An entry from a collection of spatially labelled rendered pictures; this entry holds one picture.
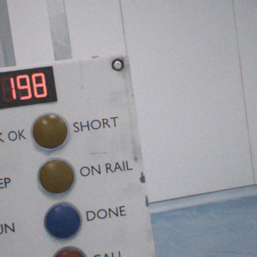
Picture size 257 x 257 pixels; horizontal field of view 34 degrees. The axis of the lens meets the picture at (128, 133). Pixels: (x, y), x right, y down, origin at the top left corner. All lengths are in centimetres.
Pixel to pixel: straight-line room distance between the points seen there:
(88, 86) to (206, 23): 421
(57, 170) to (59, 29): 122
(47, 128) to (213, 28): 425
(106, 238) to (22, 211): 7
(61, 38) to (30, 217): 121
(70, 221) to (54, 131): 7
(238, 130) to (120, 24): 164
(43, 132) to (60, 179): 4
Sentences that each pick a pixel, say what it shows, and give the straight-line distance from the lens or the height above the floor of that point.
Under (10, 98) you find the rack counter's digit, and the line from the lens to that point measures 34.
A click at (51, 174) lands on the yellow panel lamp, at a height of 100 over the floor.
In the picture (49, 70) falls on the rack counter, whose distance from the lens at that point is 34.
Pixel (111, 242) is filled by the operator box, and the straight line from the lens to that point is 35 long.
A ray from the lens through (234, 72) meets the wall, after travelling 457.
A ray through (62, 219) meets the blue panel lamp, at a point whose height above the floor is 96.
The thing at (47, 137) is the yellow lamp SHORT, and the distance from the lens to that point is 33.
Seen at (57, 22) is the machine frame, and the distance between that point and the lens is 154.
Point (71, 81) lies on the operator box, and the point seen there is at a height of 107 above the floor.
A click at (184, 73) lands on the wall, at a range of 436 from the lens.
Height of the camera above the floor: 104
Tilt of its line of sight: 3 degrees down
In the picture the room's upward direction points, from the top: 8 degrees counter-clockwise
